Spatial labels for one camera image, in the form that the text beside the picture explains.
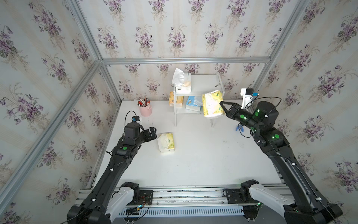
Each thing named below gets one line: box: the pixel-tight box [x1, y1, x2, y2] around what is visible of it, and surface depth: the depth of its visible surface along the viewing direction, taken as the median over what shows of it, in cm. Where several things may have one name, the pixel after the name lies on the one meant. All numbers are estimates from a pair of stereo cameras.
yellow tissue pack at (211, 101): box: [202, 89, 225, 118], surface depth 65 cm
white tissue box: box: [172, 67, 192, 93], surface depth 80 cm
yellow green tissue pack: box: [157, 132, 175, 154], surface depth 92 cm
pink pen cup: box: [137, 103, 152, 117], surface depth 110 cm
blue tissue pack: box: [185, 95, 203, 112], surface depth 92 cm
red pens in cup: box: [137, 92, 151, 108], surface depth 106 cm
